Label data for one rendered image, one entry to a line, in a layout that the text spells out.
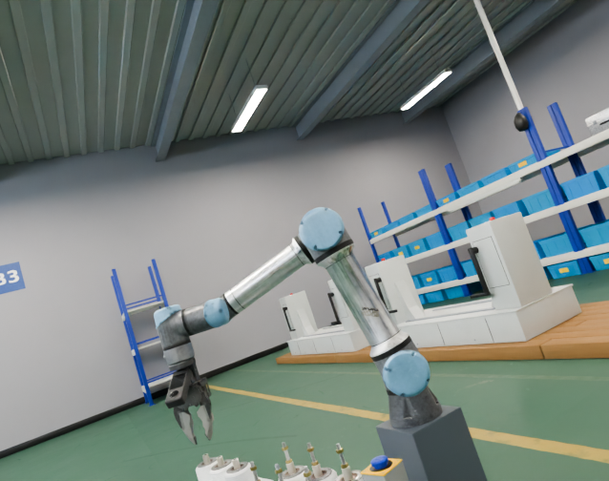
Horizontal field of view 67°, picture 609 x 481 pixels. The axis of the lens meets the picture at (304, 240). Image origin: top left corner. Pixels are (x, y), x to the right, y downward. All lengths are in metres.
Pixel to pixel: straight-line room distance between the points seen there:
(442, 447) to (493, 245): 1.79
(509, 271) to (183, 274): 5.73
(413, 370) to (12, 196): 7.29
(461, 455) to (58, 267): 6.83
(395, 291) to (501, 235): 1.25
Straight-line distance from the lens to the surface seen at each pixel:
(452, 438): 1.40
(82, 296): 7.57
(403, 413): 1.36
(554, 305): 3.19
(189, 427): 1.32
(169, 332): 1.28
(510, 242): 3.02
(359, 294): 1.19
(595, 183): 5.57
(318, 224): 1.18
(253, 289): 1.35
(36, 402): 7.54
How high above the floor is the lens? 0.72
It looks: 7 degrees up
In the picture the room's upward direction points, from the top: 19 degrees counter-clockwise
